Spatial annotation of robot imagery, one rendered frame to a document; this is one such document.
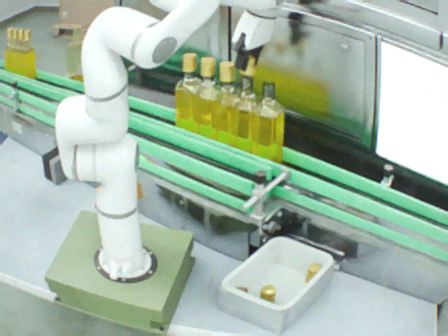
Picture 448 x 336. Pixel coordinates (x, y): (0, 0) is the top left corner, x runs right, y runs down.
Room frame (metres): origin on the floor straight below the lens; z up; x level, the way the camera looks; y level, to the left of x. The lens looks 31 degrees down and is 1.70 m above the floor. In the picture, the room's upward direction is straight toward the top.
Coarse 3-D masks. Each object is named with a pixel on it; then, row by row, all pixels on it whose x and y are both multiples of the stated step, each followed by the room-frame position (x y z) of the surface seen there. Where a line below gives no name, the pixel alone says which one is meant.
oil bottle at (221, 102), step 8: (216, 96) 1.35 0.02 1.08; (224, 96) 1.34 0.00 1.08; (232, 96) 1.34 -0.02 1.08; (216, 104) 1.35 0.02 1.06; (224, 104) 1.33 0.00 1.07; (216, 112) 1.35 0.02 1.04; (224, 112) 1.33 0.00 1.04; (216, 120) 1.35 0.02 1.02; (224, 120) 1.33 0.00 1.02; (216, 128) 1.35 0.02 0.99; (224, 128) 1.33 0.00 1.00; (216, 136) 1.35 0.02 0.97; (224, 136) 1.33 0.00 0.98; (224, 144) 1.33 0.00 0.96
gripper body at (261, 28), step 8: (248, 16) 1.27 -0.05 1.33; (256, 16) 1.27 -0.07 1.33; (240, 24) 1.28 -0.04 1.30; (248, 24) 1.27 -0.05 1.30; (256, 24) 1.26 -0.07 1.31; (264, 24) 1.28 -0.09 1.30; (272, 24) 1.32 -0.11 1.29; (240, 32) 1.28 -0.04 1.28; (248, 32) 1.27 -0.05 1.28; (256, 32) 1.27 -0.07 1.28; (264, 32) 1.29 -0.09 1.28; (272, 32) 1.33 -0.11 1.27; (248, 40) 1.27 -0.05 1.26; (256, 40) 1.28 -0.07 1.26; (264, 40) 1.31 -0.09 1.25; (248, 48) 1.27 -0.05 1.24
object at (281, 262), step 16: (272, 240) 1.11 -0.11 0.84; (288, 240) 1.11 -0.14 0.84; (256, 256) 1.06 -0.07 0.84; (272, 256) 1.10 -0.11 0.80; (288, 256) 1.10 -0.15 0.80; (304, 256) 1.07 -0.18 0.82; (320, 256) 1.05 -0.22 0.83; (240, 272) 1.01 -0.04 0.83; (256, 272) 1.05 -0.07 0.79; (272, 272) 1.08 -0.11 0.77; (288, 272) 1.07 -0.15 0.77; (304, 272) 1.06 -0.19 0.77; (320, 272) 0.98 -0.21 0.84; (224, 288) 0.95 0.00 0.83; (256, 288) 1.02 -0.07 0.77; (288, 288) 1.01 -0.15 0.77; (304, 288) 0.93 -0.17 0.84; (272, 304) 0.88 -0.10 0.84; (288, 304) 0.88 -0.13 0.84
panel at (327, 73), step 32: (224, 32) 1.52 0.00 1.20; (288, 32) 1.41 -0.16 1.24; (320, 32) 1.35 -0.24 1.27; (352, 32) 1.29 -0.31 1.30; (288, 64) 1.41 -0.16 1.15; (320, 64) 1.35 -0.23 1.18; (352, 64) 1.29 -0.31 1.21; (288, 96) 1.41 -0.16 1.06; (320, 96) 1.35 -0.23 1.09; (352, 96) 1.29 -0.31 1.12; (320, 128) 1.34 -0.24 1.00; (352, 128) 1.29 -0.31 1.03; (384, 160) 1.22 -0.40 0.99
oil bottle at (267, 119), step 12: (264, 108) 1.27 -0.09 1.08; (276, 108) 1.28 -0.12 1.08; (252, 120) 1.29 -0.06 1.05; (264, 120) 1.27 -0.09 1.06; (276, 120) 1.27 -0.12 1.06; (264, 132) 1.27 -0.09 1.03; (276, 132) 1.27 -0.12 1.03; (264, 144) 1.27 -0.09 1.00; (276, 144) 1.27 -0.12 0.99; (264, 156) 1.27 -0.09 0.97; (276, 156) 1.27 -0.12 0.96
